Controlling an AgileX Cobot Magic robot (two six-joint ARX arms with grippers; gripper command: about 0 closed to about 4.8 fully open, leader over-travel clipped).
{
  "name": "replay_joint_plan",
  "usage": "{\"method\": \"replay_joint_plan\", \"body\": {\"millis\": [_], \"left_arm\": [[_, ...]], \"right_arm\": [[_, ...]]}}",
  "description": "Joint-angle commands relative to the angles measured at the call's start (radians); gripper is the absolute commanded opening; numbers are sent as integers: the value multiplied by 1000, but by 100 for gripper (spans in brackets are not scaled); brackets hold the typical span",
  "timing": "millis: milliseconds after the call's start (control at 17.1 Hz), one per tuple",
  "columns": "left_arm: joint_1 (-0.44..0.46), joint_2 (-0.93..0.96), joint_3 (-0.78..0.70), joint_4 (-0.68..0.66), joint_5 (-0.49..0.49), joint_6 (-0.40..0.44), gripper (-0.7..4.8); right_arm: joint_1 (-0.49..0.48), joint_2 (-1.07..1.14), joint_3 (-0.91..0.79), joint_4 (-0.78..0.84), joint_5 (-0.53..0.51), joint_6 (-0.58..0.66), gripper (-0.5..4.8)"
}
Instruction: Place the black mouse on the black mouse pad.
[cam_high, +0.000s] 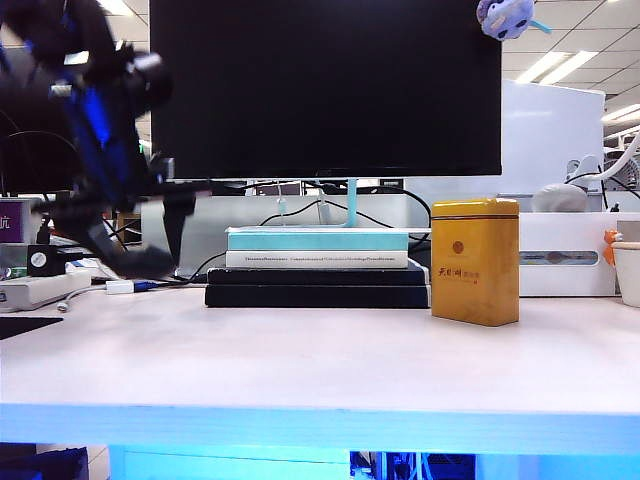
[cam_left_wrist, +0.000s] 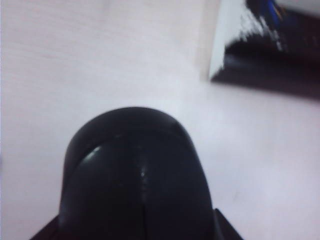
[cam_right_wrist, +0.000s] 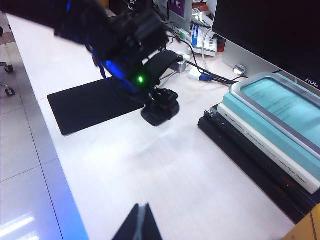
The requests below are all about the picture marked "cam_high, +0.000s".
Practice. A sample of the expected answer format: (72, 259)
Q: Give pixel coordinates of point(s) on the purple and white box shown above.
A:
(20, 220)

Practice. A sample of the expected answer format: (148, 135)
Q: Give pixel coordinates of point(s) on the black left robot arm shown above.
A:
(60, 30)

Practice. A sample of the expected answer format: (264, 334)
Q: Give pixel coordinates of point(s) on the thin black box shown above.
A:
(315, 277)

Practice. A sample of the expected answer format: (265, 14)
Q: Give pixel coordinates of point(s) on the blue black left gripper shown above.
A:
(107, 145)

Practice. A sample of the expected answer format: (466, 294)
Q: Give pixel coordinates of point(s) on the white partition board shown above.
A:
(550, 135)

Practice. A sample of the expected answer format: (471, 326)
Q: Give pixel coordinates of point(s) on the white book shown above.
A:
(315, 260)

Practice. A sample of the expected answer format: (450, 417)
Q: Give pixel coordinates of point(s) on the white cup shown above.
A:
(629, 275)

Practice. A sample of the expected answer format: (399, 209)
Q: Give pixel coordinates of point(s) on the light blue book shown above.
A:
(315, 241)

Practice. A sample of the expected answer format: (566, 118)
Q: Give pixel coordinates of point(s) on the large black computer monitor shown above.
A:
(325, 90)

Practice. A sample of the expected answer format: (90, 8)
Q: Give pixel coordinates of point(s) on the black mouse pad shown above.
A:
(22, 327)

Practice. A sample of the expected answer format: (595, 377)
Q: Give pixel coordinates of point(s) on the stack of books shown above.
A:
(210, 230)

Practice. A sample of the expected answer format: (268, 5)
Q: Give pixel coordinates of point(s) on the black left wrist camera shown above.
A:
(147, 80)

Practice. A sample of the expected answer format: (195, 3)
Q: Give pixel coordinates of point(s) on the white clip holder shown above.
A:
(582, 170)

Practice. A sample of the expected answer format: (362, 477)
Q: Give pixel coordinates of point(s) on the orange figurine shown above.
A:
(609, 247)

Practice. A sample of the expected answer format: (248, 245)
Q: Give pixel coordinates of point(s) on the white tissue box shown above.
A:
(560, 235)

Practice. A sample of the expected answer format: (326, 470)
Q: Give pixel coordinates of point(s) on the black cube charger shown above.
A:
(46, 261)

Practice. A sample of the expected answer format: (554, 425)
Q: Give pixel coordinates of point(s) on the yellow tea tin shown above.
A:
(472, 265)

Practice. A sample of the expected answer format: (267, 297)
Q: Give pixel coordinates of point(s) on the small black computer monitor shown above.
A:
(30, 155)

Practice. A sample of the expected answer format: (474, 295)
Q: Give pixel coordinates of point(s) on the white power strip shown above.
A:
(40, 292)

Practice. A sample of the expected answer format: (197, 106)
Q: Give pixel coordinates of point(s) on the black computer mouse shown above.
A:
(147, 262)

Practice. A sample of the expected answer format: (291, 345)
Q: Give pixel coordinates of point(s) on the white desk fan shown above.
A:
(625, 172)

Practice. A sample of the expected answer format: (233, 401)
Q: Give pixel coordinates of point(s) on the purple plush toy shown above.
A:
(502, 17)

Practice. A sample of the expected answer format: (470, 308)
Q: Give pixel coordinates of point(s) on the dark blue bag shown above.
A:
(45, 465)

